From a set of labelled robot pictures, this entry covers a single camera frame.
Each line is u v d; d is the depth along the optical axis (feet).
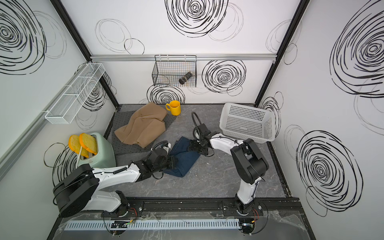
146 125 3.27
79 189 1.39
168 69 3.16
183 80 2.92
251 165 1.58
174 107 3.56
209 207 2.47
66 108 2.36
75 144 2.38
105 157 2.53
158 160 2.17
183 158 2.90
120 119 3.66
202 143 2.35
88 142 2.49
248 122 3.56
